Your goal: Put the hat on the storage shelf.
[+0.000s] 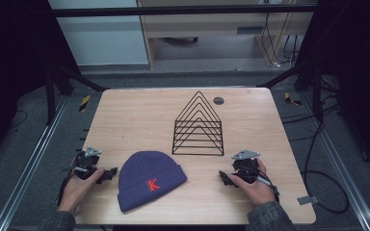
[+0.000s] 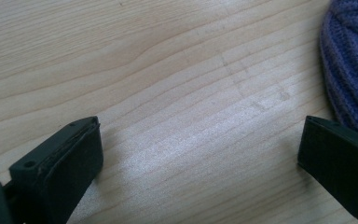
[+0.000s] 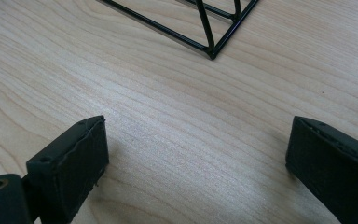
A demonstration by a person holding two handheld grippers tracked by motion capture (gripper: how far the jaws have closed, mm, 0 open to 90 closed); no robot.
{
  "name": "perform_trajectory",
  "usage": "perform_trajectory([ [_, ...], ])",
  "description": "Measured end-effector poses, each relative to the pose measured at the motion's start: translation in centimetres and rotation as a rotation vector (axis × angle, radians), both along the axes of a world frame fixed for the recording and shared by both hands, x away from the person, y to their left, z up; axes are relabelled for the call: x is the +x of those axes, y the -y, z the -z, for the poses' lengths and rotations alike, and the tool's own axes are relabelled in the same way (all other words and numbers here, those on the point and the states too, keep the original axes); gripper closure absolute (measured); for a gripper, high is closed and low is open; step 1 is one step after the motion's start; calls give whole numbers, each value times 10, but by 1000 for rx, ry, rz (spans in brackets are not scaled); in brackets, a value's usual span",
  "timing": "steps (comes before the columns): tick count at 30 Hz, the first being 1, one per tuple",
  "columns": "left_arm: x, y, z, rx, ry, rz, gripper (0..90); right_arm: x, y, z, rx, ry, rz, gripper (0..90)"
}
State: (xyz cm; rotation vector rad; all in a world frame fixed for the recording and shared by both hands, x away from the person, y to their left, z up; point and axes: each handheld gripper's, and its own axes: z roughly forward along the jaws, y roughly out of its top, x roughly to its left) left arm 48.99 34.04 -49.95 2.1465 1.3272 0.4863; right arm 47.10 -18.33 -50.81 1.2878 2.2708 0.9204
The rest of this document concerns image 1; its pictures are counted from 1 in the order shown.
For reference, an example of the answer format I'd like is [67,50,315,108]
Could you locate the yellow black striped tape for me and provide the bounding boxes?
[283,91,303,107]
[78,94,92,113]

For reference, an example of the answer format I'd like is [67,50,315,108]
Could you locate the black looped floor cable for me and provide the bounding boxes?
[301,105,351,215]

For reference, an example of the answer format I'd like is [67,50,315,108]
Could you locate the grey metal table bracket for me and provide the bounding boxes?
[296,194,320,207]

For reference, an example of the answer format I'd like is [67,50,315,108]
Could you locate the person's left hand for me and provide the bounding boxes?
[57,167,106,216]

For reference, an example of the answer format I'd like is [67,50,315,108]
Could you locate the aluminium floor rail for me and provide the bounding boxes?
[300,92,370,231]
[0,95,69,231]

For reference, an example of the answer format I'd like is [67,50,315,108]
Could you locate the right hand-held gripper cable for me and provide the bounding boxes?
[244,165,281,203]

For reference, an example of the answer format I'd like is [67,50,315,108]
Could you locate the light wooden desk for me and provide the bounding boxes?
[136,0,319,70]

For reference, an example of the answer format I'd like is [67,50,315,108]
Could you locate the hand-held gripper cable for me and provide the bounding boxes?
[56,160,82,207]
[244,165,281,203]

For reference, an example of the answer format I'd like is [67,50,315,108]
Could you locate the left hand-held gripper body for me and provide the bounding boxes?
[71,145,103,181]

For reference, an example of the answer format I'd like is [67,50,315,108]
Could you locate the white cabinet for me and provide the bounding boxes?
[47,0,150,66]

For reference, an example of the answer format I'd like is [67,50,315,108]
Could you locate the hanging black desk cables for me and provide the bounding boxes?
[260,12,300,68]

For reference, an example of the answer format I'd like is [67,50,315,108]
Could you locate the purple knit beanie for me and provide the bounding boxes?
[117,150,188,214]

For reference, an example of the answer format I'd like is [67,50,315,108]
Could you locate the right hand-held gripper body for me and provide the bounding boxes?
[230,148,262,185]

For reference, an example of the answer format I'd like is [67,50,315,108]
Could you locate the black horizontal frame bar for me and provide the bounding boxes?
[51,4,317,18]

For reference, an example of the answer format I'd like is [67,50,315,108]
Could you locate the black metal frame stand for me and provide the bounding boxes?
[256,61,324,121]
[44,61,109,126]

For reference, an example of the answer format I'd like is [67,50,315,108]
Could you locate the black wire triangle rack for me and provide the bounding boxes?
[172,90,225,157]

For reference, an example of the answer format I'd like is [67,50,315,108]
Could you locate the left hand-held gripper cable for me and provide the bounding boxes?
[56,160,82,207]

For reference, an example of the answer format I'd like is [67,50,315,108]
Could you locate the person's right hand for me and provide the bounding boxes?
[226,158,278,207]

